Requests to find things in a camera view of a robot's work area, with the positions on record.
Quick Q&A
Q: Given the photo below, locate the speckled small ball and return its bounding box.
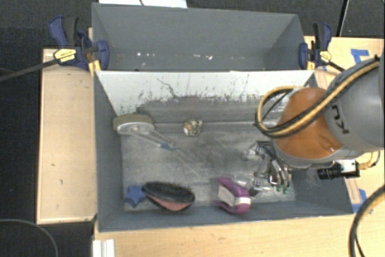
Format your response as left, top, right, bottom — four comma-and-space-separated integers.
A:
183, 119, 204, 137

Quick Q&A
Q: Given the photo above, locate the grey metal bin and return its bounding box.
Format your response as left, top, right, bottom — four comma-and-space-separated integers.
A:
91, 2, 354, 232

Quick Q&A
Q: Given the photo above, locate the pale wood flat board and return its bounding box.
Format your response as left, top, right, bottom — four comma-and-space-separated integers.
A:
35, 48, 99, 225

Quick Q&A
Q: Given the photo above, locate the black cylinder on white bracket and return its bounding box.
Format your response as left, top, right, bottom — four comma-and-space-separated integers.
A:
316, 159, 362, 181

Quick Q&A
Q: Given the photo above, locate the blue star toy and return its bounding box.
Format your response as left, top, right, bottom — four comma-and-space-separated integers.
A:
124, 185, 149, 209

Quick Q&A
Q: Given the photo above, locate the purple and white stapler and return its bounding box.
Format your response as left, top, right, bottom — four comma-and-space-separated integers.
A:
213, 176, 252, 215

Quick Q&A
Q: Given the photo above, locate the clear plastic brush blue tip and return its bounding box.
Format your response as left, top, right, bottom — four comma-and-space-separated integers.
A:
115, 122, 176, 151

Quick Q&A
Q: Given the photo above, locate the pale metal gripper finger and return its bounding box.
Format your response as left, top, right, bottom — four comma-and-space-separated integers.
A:
248, 185, 272, 194
233, 178, 263, 187

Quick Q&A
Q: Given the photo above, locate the black and pink hairbrush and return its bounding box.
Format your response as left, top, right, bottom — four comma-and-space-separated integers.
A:
141, 181, 196, 212

